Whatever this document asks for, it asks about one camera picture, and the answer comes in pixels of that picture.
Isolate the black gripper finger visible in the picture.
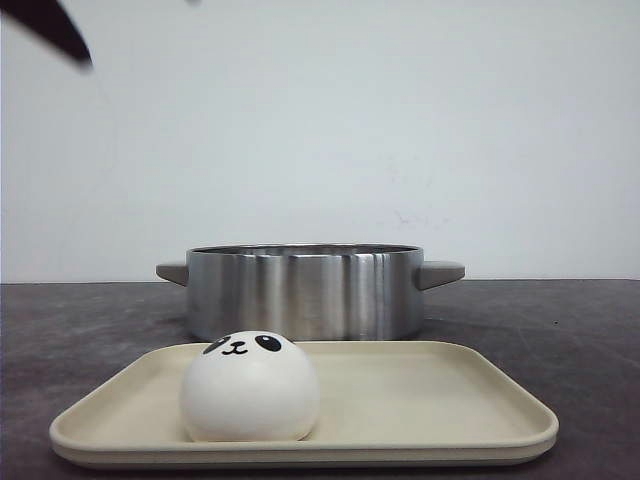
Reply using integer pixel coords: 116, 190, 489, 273
1, 0, 93, 70

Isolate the panda bun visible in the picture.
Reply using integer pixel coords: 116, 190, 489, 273
179, 331, 320, 442

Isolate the stainless steel steamer pot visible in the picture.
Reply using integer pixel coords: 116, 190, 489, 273
156, 244, 466, 341

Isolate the beige rectangular tray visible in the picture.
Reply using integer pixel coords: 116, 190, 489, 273
49, 341, 559, 470

